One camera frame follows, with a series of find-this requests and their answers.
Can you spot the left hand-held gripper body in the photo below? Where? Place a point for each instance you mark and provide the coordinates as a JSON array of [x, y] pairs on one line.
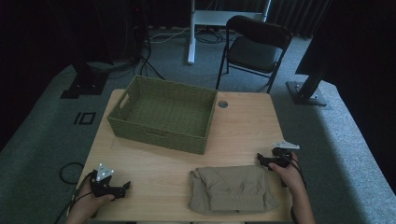
[[101, 186]]

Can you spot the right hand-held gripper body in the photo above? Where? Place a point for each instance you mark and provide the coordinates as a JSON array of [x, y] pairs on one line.
[[281, 157]]

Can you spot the beige pants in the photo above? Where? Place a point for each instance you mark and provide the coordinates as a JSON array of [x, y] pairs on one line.
[[232, 186]]

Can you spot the green woven basket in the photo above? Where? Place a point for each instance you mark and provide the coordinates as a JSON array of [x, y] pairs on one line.
[[162, 112]]

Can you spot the person's right hand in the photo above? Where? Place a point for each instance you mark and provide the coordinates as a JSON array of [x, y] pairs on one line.
[[289, 175]]

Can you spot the person's left hand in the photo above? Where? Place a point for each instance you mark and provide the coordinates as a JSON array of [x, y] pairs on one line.
[[85, 207]]

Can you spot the grey table grommet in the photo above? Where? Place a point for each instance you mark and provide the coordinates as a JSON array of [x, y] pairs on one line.
[[223, 104]]

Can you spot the black slanted stand with base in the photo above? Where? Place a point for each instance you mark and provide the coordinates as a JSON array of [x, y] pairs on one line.
[[308, 90]]

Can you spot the black stand with flat base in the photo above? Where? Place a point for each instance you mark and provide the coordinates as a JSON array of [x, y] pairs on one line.
[[85, 85]]

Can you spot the black folding chair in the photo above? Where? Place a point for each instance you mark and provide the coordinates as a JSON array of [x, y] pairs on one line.
[[255, 53]]

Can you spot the dark curtain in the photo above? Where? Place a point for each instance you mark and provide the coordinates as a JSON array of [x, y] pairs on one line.
[[299, 15]]

